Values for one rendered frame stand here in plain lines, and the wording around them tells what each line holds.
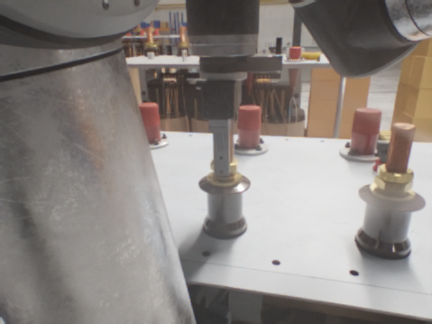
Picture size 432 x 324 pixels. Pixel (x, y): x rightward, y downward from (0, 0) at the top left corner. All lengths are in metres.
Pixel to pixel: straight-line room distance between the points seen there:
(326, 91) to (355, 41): 4.87
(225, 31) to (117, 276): 0.38
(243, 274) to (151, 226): 0.36
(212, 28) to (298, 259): 0.37
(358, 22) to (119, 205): 0.30
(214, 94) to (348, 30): 0.19
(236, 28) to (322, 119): 4.89
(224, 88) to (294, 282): 0.30
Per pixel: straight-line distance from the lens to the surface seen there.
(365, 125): 1.00
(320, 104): 5.29
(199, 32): 0.49
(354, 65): 0.42
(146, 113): 1.07
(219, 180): 0.57
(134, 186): 0.17
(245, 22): 0.49
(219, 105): 0.48
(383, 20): 0.38
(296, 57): 2.11
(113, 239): 0.17
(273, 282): 0.52
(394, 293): 0.55
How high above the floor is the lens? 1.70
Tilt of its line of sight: 21 degrees down
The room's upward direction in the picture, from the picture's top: 1 degrees counter-clockwise
